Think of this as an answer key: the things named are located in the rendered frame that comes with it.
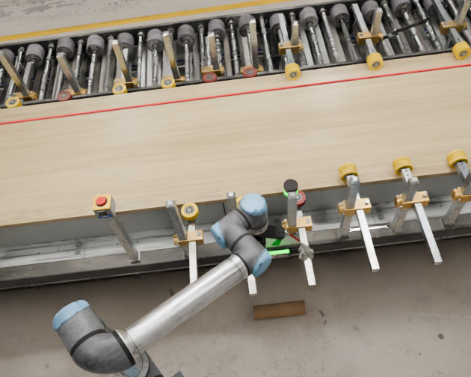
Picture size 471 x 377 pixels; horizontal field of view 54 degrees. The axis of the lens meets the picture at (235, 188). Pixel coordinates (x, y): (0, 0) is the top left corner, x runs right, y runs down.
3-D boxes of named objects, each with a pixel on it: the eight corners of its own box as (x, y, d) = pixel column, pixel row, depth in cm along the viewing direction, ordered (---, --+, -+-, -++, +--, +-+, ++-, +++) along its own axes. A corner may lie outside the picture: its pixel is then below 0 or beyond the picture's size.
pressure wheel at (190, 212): (204, 219, 225) (201, 207, 216) (194, 231, 222) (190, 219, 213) (192, 212, 228) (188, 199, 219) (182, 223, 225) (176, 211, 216)
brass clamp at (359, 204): (370, 214, 205) (371, 208, 201) (339, 218, 205) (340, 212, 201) (366, 202, 208) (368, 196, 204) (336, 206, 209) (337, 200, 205)
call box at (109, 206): (115, 218, 189) (109, 208, 183) (98, 220, 189) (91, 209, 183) (116, 203, 193) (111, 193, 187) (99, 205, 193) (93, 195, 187)
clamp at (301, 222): (312, 230, 214) (312, 225, 210) (282, 234, 214) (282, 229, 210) (309, 220, 217) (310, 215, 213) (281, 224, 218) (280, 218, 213)
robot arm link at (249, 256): (88, 387, 123) (277, 250, 152) (66, 350, 129) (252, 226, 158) (96, 399, 132) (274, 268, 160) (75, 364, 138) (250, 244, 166)
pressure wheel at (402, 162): (410, 162, 209) (392, 170, 213) (415, 170, 215) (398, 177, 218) (405, 152, 212) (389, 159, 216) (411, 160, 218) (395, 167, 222)
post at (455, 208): (448, 232, 228) (482, 175, 189) (440, 233, 228) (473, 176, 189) (445, 225, 230) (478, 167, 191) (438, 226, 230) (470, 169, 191)
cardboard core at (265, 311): (306, 311, 269) (253, 317, 269) (305, 316, 275) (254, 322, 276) (303, 298, 273) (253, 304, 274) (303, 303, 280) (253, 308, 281)
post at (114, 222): (140, 262, 226) (112, 215, 189) (130, 262, 227) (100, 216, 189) (140, 253, 229) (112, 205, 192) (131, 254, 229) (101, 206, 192)
